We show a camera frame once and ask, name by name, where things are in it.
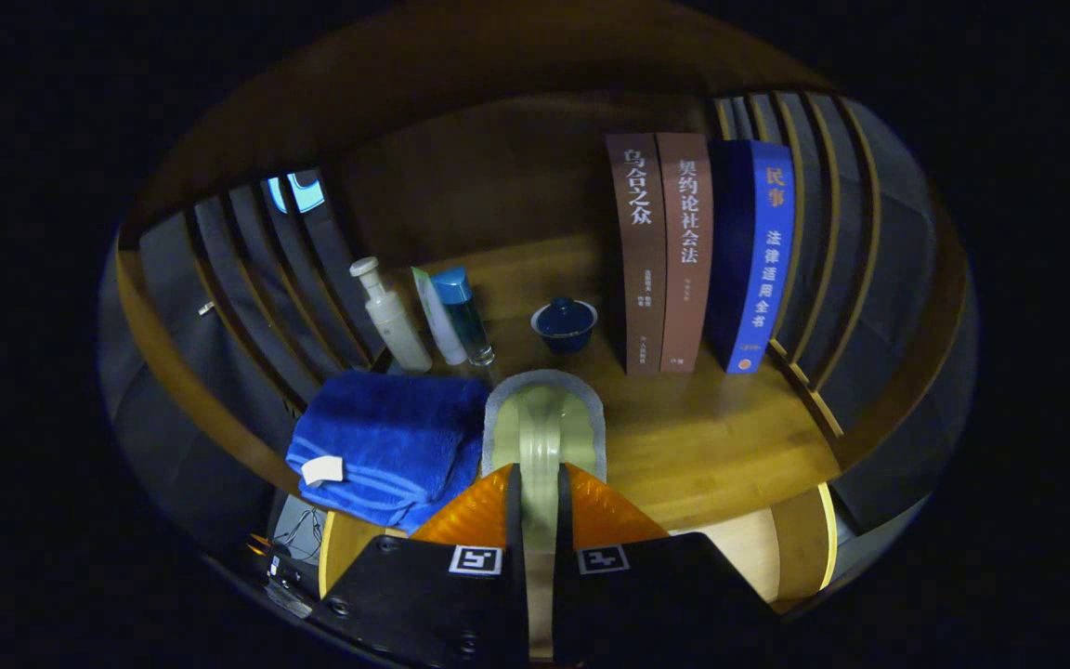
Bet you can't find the wooden countertop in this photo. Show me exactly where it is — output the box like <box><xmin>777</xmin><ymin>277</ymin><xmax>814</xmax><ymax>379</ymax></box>
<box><xmin>349</xmin><ymin>232</ymin><xmax>842</xmax><ymax>535</ymax></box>

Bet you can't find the folded blue towel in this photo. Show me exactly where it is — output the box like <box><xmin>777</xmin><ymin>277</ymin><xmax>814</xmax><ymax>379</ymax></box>
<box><xmin>285</xmin><ymin>370</ymin><xmax>491</xmax><ymax>535</ymax></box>

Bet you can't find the green handled scrub brush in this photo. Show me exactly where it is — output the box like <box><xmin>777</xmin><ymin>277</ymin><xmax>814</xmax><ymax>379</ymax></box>
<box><xmin>482</xmin><ymin>368</ymin><xmax>607</xmax><ymax>661</ymax></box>

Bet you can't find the white pump bottle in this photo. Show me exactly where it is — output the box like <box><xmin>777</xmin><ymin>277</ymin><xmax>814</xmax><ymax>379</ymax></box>
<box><xmin>350</xmin><ymin>256</ymin><xmax>434</xmax><ymax>374</ymax></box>

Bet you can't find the blue book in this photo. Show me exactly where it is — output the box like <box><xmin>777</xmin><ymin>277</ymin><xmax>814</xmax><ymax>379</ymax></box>
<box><xmin>704</xmin><ymin>139</ymin><xmax>796</xmax><ymax>374</ymax></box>

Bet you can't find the dark blue lidded teacup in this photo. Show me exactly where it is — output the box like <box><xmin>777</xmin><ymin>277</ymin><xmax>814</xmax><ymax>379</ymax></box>
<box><xmin>531</xmin><ymin>296</ymin><xmax>599</xmax><ymax>354</ymax></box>

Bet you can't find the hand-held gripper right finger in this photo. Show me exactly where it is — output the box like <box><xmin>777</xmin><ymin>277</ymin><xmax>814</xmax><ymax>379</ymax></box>
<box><xmin>554</xmin><ymin>462</ymin><xmax>782</xmax><ymax>668</ymax></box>

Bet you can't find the dark brown book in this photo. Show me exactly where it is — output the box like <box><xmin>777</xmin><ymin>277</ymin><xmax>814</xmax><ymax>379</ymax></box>
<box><xmin>606</xmin><ymin>133</ymin><xmax>668</xmax><ymax>376</ymax></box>

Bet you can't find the wooden cabinet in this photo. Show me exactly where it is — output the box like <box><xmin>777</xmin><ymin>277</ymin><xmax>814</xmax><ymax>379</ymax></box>
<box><xmin>112</xmin><ymin>0</ymin><xmax>972</xmax><ymax>614</ymax></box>

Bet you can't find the teal bottle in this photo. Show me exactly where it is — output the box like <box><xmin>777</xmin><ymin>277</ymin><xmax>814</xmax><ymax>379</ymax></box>
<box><xmin>431</xmin><ymin>267</ymin><xmax>496</xmax><ymax>367</ymax></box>

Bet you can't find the black floor cable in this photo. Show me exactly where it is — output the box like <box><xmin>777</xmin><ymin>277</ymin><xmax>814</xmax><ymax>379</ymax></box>
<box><xmin>273</xmin><ymin>506</ymin><xmax>324</xmax><ymax>563</ymax></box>

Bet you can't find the reddish brown book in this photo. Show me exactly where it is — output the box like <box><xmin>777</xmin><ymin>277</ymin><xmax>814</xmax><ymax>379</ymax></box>
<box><xmin>656</xmin><ymin>132</ymin><xmax>714</xmax><ymax>374</ymax></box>

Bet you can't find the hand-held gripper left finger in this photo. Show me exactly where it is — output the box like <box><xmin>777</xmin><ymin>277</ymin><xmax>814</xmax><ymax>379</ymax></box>
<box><xmin>312</xmin><ymin>463</ymin><xmax>528</xmax><ymax>668</ymax></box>

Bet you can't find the white green tube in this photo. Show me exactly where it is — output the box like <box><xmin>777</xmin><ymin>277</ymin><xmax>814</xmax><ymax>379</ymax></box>
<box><xmin>411</xmin><ymin>267</ymin><xmax>468</xmax><ymax>366</ymax></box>

